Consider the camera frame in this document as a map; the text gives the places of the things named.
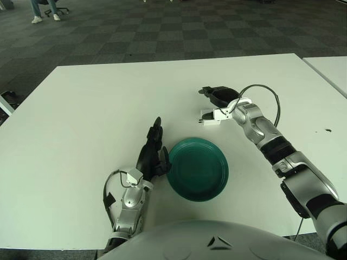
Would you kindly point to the white furniture frame edge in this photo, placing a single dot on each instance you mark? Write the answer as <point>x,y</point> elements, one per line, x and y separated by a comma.
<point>6,104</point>

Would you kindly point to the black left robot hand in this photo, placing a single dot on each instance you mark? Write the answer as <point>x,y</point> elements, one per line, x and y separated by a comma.
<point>147,157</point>

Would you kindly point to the neighbouring white table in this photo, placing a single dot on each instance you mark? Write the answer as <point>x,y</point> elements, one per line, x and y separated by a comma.
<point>330,70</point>

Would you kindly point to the seated person in jeans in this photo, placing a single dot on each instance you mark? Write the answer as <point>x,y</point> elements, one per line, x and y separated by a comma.
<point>36,10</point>

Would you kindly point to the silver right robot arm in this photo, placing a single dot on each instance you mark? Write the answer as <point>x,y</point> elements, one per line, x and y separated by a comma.
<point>301,173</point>

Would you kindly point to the white wall charger plug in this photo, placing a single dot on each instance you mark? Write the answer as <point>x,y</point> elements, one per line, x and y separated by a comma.
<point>211,123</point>

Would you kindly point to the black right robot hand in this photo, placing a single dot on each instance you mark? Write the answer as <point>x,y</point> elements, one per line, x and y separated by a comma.
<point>222,96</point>

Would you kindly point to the grey robot torso shell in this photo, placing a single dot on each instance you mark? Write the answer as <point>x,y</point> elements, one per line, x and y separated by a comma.
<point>211,243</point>

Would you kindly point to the dark green round plate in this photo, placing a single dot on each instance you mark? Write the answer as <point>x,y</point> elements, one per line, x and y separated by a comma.
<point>198,170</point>

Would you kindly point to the black office chair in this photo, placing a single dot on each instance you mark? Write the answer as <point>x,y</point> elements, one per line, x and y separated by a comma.
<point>61,10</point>

